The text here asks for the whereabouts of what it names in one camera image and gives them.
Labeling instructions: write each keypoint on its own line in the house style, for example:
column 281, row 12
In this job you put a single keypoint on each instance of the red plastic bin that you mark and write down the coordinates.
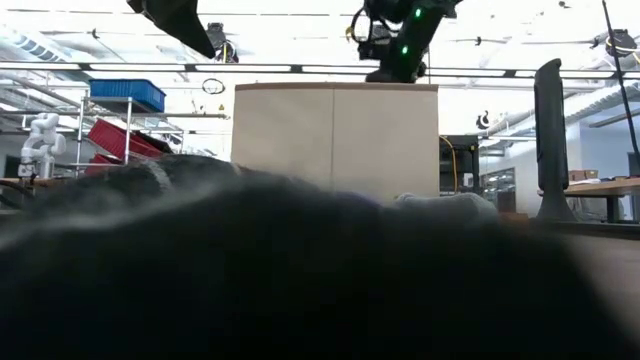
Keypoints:
column 100, row 162
column 115, row 140

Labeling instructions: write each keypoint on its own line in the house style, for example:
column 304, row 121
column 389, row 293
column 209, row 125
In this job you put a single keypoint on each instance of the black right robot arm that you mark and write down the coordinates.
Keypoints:
column 420, row 30

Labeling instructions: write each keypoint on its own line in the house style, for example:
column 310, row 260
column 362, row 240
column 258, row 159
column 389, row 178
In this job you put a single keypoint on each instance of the cardboard boxes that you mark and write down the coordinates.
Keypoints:
column 582, row 175

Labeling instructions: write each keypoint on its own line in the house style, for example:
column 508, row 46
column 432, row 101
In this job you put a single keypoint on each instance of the blue plastic bin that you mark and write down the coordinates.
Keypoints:
column 127, row 95

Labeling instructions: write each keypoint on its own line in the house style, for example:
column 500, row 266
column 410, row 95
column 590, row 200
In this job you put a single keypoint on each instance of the black monitor on stand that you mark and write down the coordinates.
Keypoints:
column 550, row 140

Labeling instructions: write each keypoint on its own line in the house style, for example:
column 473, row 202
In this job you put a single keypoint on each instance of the wooden workbench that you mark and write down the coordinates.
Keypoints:
column 605, row 187

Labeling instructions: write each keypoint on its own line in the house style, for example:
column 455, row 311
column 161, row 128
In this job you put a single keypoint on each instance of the black equipment cabinet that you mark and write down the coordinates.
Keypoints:
column 457, row 160

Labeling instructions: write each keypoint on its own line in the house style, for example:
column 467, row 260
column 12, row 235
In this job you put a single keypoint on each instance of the yellow tape tag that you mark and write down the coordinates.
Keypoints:
column 348, row 34

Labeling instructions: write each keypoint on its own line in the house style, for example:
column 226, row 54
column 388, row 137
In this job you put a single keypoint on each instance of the black striped sock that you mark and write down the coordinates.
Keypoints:
column 300, row 280

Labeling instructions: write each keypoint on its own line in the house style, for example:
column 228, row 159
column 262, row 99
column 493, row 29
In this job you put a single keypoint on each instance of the beige fabric storage box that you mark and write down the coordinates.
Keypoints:
column 335, row 140

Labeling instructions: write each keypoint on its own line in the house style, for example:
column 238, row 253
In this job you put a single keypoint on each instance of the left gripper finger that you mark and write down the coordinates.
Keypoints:
column 175, row 20

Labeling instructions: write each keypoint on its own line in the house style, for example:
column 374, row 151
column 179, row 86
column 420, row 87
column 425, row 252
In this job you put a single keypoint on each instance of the grey ribbed sock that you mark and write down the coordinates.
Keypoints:
column 450, row 207

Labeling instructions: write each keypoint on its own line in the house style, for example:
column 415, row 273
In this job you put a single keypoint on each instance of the long ceiling light strip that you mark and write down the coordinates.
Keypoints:
column 300, row 67

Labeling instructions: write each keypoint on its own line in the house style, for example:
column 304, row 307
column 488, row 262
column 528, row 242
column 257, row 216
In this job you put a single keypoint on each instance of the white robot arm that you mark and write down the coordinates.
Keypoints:
column 42, row 145

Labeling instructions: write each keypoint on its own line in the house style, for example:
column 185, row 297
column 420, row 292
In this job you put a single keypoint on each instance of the metal shelf rack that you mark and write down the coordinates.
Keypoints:
column 128, row 140

